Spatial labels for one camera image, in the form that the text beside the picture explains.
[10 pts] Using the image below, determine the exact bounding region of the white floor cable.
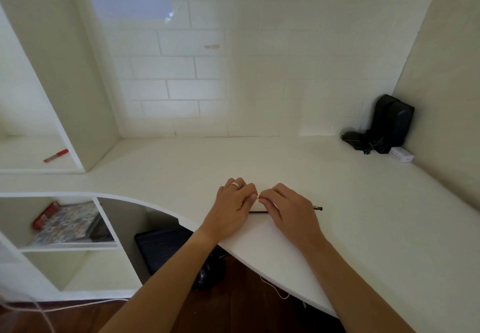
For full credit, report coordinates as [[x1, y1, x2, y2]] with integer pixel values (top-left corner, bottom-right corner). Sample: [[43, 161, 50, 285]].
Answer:
[[0, 296, 129, 333]]

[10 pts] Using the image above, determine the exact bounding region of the white shelf unit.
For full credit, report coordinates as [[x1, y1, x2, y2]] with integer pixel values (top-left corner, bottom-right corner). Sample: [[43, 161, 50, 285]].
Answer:
[[0, 192, 181, 303]]

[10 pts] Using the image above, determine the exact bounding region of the black cable bundle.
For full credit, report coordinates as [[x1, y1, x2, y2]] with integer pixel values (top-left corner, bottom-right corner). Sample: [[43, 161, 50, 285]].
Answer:
[[340, 130, 376, 155]]

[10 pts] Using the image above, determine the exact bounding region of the black bag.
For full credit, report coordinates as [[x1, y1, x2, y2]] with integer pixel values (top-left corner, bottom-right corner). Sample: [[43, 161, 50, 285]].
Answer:
[[134, 226, 228, 292]]

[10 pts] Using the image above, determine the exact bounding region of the person's left hand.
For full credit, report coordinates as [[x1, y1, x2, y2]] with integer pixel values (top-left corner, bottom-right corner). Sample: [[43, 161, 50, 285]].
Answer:
[[197, 177, 259, 246]]

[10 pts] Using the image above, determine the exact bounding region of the small white box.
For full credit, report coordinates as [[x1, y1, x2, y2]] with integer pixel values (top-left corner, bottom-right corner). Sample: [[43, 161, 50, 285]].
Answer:
[[388, 147, 415, 164]]

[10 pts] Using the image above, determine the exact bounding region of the thin white cord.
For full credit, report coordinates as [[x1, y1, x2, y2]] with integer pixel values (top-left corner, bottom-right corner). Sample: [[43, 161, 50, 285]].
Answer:
[[259, 275, 291, 300]]

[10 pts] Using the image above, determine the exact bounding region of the person's right forearm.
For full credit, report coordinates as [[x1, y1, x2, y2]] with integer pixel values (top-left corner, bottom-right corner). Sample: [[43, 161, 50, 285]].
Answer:
[[300, 237, 417, 333]]

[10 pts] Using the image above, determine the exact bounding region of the person's right hand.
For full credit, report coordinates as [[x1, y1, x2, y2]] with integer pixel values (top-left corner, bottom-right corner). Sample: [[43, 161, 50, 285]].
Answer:
[[258, 183, 327, 252]]

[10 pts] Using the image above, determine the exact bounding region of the thin black pencil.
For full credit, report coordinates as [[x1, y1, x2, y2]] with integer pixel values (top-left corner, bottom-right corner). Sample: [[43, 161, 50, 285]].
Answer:
[[249, 205, 323, 214]]

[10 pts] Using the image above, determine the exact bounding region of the patterned book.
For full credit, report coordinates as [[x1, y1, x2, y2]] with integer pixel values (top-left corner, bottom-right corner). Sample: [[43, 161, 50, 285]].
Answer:
[[28, 201, 116, 247]]

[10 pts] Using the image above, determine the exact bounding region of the red marker pen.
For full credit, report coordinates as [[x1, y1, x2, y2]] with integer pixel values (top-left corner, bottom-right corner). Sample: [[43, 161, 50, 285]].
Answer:
[[43, 149, 70, 164]]

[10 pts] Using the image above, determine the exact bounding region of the black speaker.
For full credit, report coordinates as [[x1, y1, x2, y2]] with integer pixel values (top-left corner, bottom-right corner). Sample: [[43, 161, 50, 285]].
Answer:
[[369, 94, 415, 154]]

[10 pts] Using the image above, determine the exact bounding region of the person's left forearm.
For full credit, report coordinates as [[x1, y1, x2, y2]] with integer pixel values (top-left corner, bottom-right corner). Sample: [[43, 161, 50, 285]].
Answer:
[[98, 230, 222, 333]]

